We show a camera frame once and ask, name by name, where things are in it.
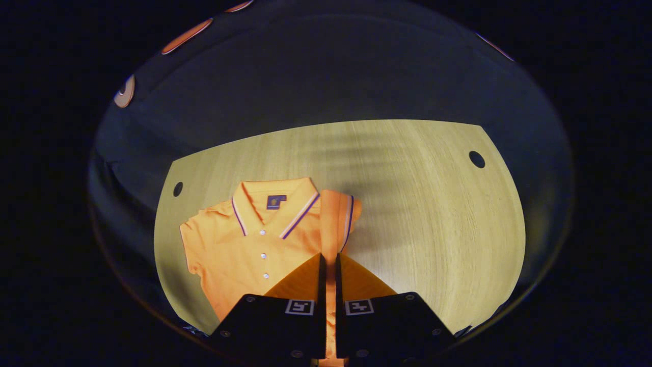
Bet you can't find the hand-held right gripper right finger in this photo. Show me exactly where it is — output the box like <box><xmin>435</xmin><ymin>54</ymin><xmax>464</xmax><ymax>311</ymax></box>
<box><xmin>335</xmin><ymin>253</ymin><xmax>457</xmax><ymax>360</ymax></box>

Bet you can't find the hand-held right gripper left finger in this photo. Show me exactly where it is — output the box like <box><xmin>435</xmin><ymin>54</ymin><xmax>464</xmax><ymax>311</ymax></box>
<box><xmin>209</xmin><ymin>253</ymin><xmax>327</xmax><ymax>360</ymax></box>

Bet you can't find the orange T-shirt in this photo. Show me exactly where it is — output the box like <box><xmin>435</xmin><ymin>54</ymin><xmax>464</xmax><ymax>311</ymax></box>
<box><xmin>179</xmin><ymin>177</ymin><xmax>363</xmax><ymax>367</ymax></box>

